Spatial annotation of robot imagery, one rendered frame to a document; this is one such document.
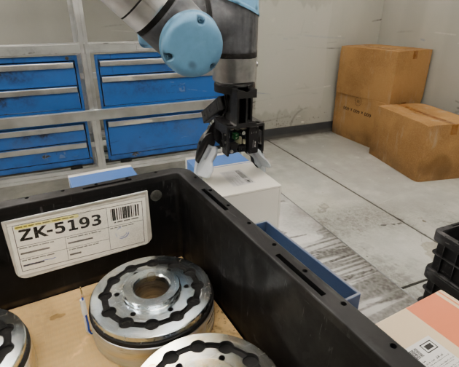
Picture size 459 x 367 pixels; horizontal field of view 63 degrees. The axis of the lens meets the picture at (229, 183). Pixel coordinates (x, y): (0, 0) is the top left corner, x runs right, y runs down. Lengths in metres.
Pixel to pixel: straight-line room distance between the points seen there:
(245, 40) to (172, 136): 1.62
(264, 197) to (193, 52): 0.31
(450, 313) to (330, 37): 3.29
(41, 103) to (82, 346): 1.80
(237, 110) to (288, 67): 2.82
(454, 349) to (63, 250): 0.39
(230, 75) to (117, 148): 1.59
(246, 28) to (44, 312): 0.47
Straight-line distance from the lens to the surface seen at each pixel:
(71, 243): 0.38
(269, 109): 3.42
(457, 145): 2.96
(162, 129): 2.18
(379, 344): 0.21
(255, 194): 0.67
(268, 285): 0.27
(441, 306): 0.50
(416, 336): 0.46
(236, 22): 0.62
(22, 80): 2.07
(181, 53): 0.46
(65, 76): 2.06
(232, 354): 0.28
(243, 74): 0.64
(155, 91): 2.13
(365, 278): 0.64
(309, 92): 3.61
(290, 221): 0.75
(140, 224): 0.39
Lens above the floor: 1.08
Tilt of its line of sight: 25 degrees down
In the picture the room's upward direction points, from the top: straight up
